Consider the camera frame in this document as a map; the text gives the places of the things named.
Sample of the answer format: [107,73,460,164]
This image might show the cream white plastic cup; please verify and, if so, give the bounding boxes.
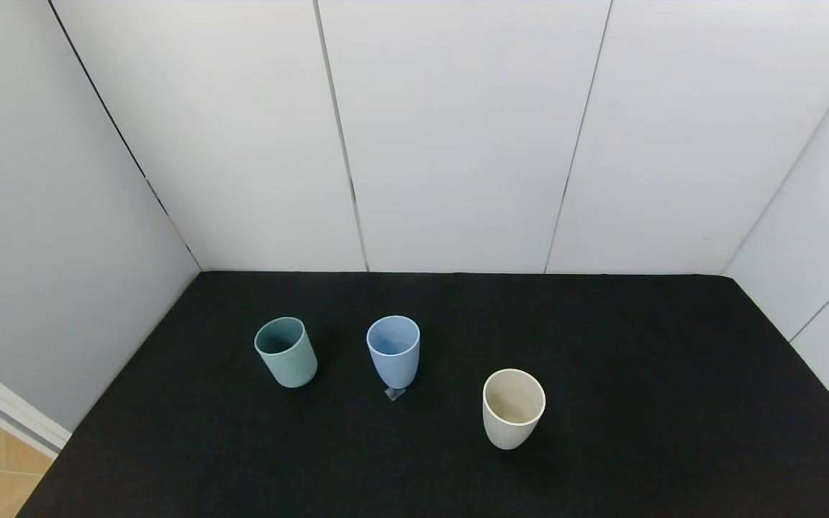
[482,368,547,450]

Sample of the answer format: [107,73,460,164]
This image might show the teal green plastic cup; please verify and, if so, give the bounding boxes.
[254,317,318,389]

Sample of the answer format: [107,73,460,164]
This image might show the light blue plastic cup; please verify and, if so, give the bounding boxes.
[366,315,421,390]

